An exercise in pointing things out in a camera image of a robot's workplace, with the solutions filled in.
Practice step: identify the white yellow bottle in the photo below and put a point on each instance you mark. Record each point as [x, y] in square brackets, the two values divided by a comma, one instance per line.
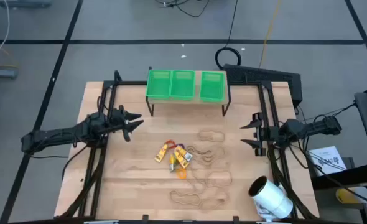
[348, 196]

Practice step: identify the grey floor bar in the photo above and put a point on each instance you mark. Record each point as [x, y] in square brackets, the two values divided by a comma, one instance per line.
[25, 3]

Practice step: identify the small silver crayon pack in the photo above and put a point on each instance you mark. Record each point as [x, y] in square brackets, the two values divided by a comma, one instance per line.
[188, 156]

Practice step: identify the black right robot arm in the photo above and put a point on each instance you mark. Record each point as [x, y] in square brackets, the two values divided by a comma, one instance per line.
[314, 127]

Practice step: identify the large white cylinder cup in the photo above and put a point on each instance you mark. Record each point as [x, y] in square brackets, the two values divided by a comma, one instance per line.
[273, 199]

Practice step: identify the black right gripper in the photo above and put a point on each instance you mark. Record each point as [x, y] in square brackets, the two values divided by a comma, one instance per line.
[270, 135]

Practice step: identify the green plastic basket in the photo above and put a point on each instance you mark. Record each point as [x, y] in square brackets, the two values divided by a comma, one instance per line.
[182, 84]
[212, 86]
[158, 84]

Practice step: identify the black side shelf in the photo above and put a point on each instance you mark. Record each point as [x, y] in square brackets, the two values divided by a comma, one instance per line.
[351, 175]

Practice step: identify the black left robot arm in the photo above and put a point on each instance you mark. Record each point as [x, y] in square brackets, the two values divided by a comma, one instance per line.
[56, 137]

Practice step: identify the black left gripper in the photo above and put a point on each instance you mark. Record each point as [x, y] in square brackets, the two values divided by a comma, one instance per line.
[118, 118]

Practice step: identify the silver aluminium bar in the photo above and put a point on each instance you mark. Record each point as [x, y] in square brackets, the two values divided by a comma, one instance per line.
[101, 222]
[273, 222]

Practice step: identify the black metal table frame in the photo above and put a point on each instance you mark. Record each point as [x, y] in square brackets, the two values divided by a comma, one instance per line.
[124, 82]

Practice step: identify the white printed paper sheet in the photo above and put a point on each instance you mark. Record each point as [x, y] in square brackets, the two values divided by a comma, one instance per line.
[326, 155]

